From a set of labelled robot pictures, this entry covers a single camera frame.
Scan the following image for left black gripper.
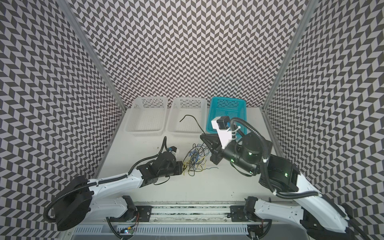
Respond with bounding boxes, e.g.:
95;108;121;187
157;159;189;177

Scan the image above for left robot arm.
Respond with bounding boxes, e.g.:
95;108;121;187
43;138;183;231

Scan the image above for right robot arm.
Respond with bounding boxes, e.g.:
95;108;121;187
200;116;369;240

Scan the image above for middle white plastic basket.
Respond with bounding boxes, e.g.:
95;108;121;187
166;97;208;138

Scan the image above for white plastic basket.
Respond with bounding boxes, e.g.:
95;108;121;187
125;97;168;136
166;97;208;138

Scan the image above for teal plastic basket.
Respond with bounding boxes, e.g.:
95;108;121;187
206;97;247;134

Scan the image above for left white plastic basket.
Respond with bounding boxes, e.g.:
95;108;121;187
125;97;168;136

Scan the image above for small circuit board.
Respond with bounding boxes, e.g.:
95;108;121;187
120;228;135;235

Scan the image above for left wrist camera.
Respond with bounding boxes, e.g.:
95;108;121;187
168;146;178;156

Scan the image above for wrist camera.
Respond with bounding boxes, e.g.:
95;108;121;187
211;116;237;150
168;146;178;156

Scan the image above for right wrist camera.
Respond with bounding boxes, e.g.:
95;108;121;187
211;116;237;150

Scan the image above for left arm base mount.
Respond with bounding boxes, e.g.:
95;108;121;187
109;206;153;223

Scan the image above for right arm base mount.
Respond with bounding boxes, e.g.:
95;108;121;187
227;205;271;223

